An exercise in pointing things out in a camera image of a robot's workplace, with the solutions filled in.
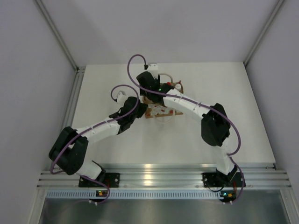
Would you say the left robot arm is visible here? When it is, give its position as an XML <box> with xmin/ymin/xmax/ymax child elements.
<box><xmin>49</xmin><ymin>97</ymin><xmax>148</xmax><ymax>187</ymax></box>

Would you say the clear bottle white cap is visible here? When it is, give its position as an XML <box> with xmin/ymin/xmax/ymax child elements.
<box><xmin>175</xmin><ymin>84</ymin><xmax>182</xmax><ymax>91</ymax></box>

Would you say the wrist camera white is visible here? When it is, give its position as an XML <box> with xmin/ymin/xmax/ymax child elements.
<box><xmin>116</xmin><ymin>91</ymin><xmax>128</xmax><ymax>104</ymax></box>
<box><xmin>144</xmin><ymin>63</ymin><xmax>158</xmax><ymax>79</ymax></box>

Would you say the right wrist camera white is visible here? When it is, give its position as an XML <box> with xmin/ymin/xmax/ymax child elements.
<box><xmin>144</xmin><ymin>63</ymin><xmax>158</xmax><ymax>79</ymax></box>

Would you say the perforated cable duct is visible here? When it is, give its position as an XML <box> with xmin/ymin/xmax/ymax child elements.
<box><xmin>46</xmin><ymin>189</ymin><xmax>233</xmax><ymax>200</ymax></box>

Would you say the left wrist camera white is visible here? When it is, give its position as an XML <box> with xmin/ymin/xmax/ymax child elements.
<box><xmin>116</xmin><ymin>91</ymin><xmax>128</xmax><ymax>104</ymax></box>

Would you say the aluminium frame post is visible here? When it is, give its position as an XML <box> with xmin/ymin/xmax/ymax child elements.
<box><xmin>243</xmin><ymin>0</ymin><xmax>287</xmax><ymax>67</ymax></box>
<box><xmin>35</xmin><ymin>0</ymin><xmax>86</xmax><ymax>73</ymax></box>

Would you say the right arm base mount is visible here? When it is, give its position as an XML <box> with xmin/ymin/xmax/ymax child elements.
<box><xmin>202</xmin><ymin>172</ymin><xmax>243</xmax><ymax>189</ymax></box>

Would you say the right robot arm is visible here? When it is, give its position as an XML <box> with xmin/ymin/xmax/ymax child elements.
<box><xmin>136</xmin><ymin>71</ymin><xmax>237</xmax><ymax>185</ymax></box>

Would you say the watermelon print canvas bag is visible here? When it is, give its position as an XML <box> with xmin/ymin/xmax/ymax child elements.
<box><xmin>142</xmin><ymin>73</ymin><xmax>184</xmax><ymax>124</ymax></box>

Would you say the right aluminium frame post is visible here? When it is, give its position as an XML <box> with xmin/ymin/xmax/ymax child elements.
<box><xmin>243</xmin><ymin>0</ymin><xmax>287</xmax><ymax>67</ymax></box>

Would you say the left aluminium frame post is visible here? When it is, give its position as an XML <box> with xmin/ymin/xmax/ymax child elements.
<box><xmin>35</xmin><ymin>0</ymin><xmax>86</xmax><ymax>73</ymax></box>

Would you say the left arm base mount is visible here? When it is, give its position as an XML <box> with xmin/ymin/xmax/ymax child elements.
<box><xmin>78</xmin><ymin>172</ymin><xmax>120</xmax><ymax>188</ymax></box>

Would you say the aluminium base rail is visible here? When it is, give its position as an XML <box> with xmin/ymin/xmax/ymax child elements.
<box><xmin>37</xmin><ymin>163</ymin><xmax>291</xmax><ymax>189</ymax></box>

